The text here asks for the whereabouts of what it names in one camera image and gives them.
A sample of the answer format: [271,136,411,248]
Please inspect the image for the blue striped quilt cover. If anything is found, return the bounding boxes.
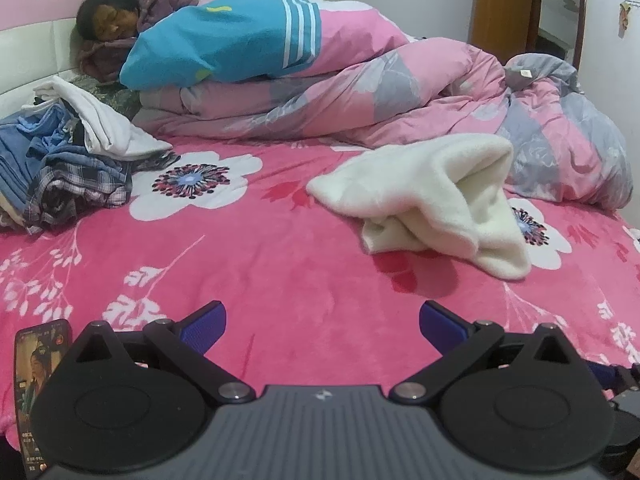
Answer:
[119,0,322,92]

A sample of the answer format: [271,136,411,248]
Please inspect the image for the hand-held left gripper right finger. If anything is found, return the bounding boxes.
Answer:
[389,300,576,406]

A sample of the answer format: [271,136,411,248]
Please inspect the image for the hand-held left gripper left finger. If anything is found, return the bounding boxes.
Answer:
[70,300,257,406]

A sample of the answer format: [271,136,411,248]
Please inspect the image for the dark framed mirror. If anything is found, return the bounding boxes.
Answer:
[527,0,587,86]

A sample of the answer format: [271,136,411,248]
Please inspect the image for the pink grey floral quilt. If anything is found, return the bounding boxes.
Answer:
[131,0,633,211]

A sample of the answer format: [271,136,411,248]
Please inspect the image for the blue denim garment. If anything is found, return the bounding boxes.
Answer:
[0,102,83,221]

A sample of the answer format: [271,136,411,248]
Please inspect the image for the plaid shirt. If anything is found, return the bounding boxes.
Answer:
[25,152,133,233]

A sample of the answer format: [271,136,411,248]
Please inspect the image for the child in purple jacket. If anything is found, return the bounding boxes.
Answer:
[77,0,201,83]

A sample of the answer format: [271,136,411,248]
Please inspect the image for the brown wooden cabinet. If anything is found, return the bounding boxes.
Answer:
[470,0,532,46]

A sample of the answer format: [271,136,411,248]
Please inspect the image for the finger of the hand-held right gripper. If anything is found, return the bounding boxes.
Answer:
[586,360,640,393]

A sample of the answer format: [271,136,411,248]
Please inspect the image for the white t-shirt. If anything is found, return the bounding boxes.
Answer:
[34,76,173,162]

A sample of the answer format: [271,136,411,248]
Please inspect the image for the pink white headboard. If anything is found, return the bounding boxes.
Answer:
[0,0,96,121]

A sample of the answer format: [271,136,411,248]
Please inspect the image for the white deer sweater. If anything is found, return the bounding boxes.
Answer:
[306,134,532,281]

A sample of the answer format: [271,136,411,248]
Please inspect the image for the pink floral blanket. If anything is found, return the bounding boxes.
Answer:
[0,132,640,441]

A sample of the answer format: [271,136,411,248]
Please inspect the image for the smartphone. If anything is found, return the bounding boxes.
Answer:
[14,319,73,476]

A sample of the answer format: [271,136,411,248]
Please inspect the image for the green patterned pillow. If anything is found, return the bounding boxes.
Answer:
[67,74,143,123]

